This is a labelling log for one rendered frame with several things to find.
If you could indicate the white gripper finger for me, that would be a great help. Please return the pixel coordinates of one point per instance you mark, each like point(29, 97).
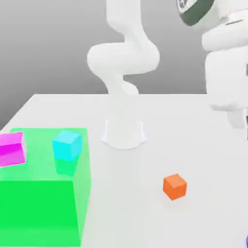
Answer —
point(237, 120)

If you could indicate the small magenta cube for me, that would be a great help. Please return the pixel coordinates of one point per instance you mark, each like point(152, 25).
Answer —
point(11, 151)

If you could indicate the small purple cube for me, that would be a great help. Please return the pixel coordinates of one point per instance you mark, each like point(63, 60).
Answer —
point(247, 240)

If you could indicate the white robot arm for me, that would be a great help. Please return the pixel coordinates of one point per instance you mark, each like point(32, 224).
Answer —
point(124, 58)

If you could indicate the small cyan cube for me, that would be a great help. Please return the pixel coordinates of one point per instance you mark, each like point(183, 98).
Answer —
point(66, 145)

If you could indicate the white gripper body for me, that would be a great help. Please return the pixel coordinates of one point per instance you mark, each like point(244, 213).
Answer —
point(224, 81)

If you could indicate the large green box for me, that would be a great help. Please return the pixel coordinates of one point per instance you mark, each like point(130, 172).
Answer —
point(36, 211)

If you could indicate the small orange cube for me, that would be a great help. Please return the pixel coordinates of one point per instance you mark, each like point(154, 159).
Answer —
point(174, 188)

